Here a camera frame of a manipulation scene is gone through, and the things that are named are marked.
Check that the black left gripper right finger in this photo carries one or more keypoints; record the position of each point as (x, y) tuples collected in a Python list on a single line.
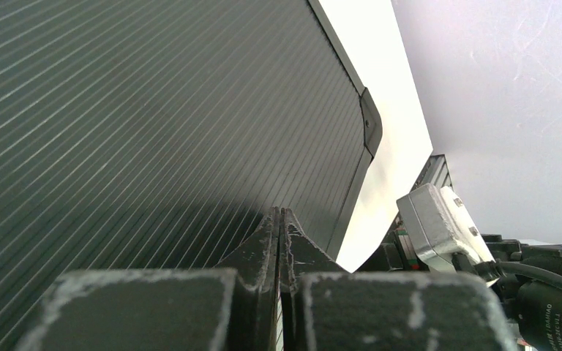
[(326, 308)]

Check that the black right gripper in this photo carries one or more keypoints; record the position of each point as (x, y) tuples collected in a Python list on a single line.
[(526, 278)]

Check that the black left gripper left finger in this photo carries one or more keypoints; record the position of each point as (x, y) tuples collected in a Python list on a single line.
[(232, 306)]

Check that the black poker chip case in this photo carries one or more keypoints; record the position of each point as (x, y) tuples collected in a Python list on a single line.
[(154, 134)]

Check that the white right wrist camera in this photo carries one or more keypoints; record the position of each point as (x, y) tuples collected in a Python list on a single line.
[(439, 226)]

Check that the aluminium frame rail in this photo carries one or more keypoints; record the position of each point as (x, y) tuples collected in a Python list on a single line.
[(435, 172)]

